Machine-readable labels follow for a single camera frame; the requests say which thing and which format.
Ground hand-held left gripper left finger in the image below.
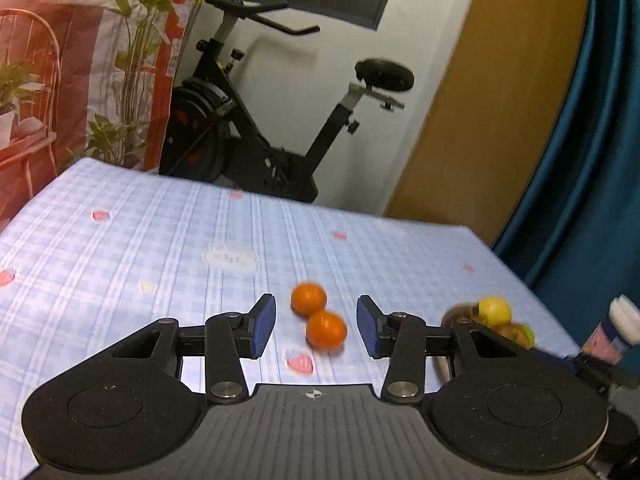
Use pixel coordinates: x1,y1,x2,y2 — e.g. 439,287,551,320
99,293,277,405

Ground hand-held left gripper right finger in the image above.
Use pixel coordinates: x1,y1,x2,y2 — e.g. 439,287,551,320
356,295,541,405

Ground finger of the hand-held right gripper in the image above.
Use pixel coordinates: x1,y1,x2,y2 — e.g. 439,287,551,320
542,351,640,392

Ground small orange mandarin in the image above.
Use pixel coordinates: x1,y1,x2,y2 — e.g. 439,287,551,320
291,282,328,317
306,311,348,351

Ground cream oval plate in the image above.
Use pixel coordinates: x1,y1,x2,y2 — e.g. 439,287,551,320
434,304,538,378

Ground red apple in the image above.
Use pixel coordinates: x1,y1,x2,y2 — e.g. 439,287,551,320
492,324,526,348

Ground large round yellow lemon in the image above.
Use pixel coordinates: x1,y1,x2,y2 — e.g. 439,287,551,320
475,297,513,328

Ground paper cup with white lid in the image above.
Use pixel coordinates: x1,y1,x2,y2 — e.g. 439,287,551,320
580,295,640,366

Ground dark purple mangosteen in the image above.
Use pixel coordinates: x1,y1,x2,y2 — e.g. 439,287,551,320
441,304,481,328

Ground black exercise bike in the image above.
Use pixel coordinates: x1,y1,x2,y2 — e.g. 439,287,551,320
159,0,416,205

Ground dark blue curtain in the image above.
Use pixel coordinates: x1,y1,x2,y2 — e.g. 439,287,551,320
492,0,640,306

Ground wooden board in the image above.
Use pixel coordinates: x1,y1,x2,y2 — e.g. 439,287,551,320
382,0,593,248

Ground printed wall cloth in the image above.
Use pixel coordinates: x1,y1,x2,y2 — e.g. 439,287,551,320
0,0,211,233

